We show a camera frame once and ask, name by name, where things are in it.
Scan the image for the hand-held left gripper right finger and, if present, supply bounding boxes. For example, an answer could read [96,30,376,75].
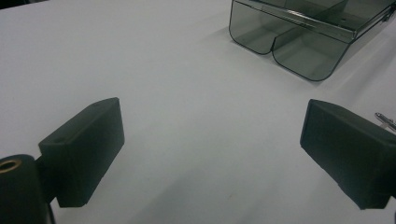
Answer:
[300,98,396,210]

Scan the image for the gold metal hooks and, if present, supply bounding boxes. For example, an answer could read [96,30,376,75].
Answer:
[375,111,396,133]

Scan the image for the clear grey plastic compartment box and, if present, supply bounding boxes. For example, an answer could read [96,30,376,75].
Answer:
[228,0,396,82]

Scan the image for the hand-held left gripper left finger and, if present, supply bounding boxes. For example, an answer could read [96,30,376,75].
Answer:
[38,97,125,208]

